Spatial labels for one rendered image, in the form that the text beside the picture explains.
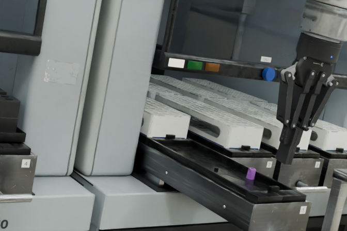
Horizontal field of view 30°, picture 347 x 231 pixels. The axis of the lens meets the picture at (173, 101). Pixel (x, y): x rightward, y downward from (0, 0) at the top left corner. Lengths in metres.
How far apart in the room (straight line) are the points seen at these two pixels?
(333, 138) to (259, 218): 0.56
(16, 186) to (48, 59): 0.23
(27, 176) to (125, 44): 0.32
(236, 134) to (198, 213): 0.18
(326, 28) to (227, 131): 0.35
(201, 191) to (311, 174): 0.42
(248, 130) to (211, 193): 0.29
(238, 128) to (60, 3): 0.47
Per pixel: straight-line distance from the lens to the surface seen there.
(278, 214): 1.10
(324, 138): 1.58
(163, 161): 1.25
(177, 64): 1.27
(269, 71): 1.42
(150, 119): 1.32
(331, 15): 1.13
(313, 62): 1.16
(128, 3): 1.22
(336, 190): 1.39
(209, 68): 1.32
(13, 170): 1.09
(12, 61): 1.26
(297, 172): 1.48
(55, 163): 1.23
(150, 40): 1.26
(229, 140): 1.37
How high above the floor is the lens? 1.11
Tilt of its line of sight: 9 degrees down
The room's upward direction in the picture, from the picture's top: 11 degrees clockwise
